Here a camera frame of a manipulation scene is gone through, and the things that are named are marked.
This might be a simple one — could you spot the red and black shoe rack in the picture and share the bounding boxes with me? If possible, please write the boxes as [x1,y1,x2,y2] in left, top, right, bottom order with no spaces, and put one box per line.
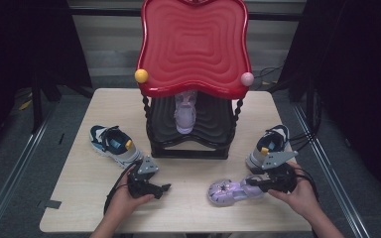
[134,0,256,161]

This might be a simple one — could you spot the person's right hand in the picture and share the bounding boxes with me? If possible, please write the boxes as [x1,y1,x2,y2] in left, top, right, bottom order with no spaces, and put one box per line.
[267,162,318,217]

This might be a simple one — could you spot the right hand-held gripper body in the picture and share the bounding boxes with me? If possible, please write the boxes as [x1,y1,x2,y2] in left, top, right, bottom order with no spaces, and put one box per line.
[261,150,300,194]

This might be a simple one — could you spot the black curtain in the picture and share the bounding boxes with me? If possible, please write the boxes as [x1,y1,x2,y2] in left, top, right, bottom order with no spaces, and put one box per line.
[0,0,93,163]
[277,0,381,209]

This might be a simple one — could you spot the purple star sandal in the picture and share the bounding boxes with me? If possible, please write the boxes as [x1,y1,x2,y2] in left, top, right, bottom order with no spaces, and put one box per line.
[173,90,198,135]
[207,175,266,208]

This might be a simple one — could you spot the person's left hand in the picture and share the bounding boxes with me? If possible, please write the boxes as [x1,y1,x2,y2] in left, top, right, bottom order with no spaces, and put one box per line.
[107,165,156,222]

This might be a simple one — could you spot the right hand-held gripper black cable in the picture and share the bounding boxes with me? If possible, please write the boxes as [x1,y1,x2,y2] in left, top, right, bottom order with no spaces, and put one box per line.
[291,167,320,202]

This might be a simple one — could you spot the metal floor rail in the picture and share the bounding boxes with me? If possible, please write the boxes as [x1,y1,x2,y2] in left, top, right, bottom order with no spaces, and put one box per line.
[0,108,59,238]
[292,102,371,238]

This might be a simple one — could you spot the black metal stand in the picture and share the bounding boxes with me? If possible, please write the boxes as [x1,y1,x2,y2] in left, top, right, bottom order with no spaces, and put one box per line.
[31,77,63,135]

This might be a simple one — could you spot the navy and white sneaker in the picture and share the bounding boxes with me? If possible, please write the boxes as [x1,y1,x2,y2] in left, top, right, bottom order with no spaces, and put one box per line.
[245,124,292,175]
[89,124,145,170]

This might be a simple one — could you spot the grey tape strip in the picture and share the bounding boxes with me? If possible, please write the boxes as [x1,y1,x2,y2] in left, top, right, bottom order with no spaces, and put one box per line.
[43,199,63,210]

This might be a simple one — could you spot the black floor cable bundle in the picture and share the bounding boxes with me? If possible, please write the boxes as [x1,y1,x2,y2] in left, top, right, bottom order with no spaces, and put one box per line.
[253,65,323,155]

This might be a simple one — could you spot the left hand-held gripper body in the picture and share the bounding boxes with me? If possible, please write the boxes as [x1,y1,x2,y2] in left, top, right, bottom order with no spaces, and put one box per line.
[127,156,162,199]

